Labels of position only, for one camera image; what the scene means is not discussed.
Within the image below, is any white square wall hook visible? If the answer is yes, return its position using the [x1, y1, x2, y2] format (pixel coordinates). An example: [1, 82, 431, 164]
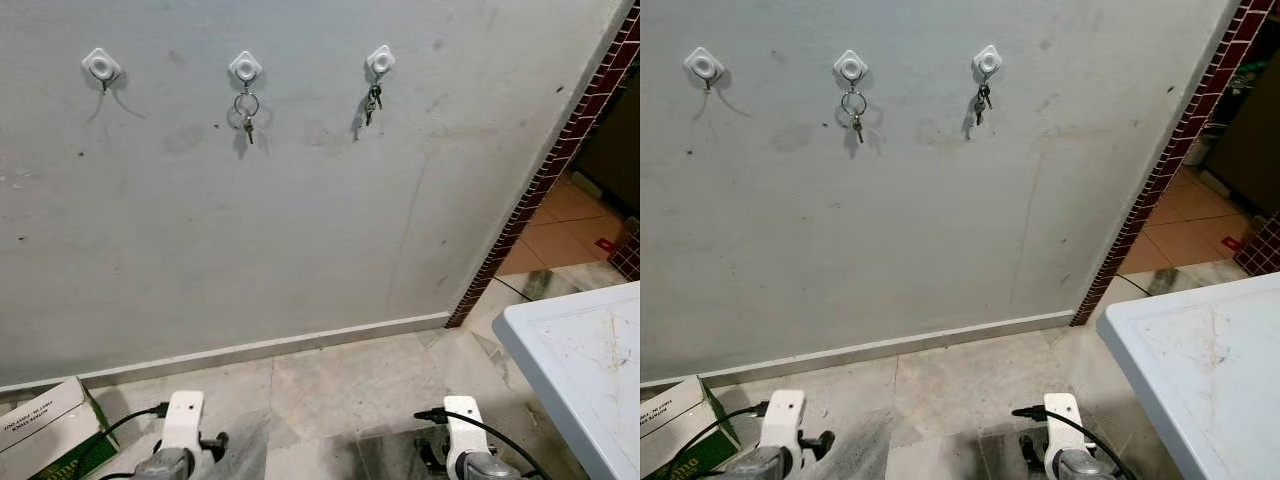
[972, 44, 1004, 83]
[228, 51, 264, 91]
[82, 47, 123, 93]
[834, 49, 869, 89]
[364, 44, 396, 86]
[684, 46, 725, 92]

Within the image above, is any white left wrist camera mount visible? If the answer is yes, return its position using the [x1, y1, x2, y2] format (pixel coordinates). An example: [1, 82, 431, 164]
[760, 390, 807, 453]
[160, 390, 206, 457]

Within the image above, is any white table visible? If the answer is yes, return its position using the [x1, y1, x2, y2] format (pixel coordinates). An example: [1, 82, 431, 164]
[492, 282, 641, 480]
[1096, 272, 1280, 480]

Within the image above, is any dark brown door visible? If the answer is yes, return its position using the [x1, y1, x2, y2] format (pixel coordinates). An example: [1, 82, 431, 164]
[1205, 60, 1280, 216]
[575, 75, 641, 211]

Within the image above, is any dark red tile doorway trim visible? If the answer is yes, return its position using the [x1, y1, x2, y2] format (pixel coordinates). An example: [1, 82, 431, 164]
[445, 3, 641, 329]
[1070, 0, 1279, 328]
[1235, 212, 1280, 276]
[610, 232, 641, 281]

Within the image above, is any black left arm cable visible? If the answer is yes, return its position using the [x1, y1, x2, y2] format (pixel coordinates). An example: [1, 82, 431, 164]
[75, 403, 169, 479]
[672, 402, 769, 479]

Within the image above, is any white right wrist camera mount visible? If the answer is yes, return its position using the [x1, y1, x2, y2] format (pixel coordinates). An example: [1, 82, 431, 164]
[443, 396, 487, 473]
[1043, 393, 1087, 467]

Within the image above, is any silver ring with small key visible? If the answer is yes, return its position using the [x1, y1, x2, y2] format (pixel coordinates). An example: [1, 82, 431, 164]
[840, 88, 868, 144]
[233, 88, 261, 146]

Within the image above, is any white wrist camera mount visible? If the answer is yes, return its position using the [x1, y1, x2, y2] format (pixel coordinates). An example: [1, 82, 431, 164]
[443, 396, 487, 473]
[760, 390, 807, 453]
[1043, 393, 1087, 467]
[160, 390, 206, 457]

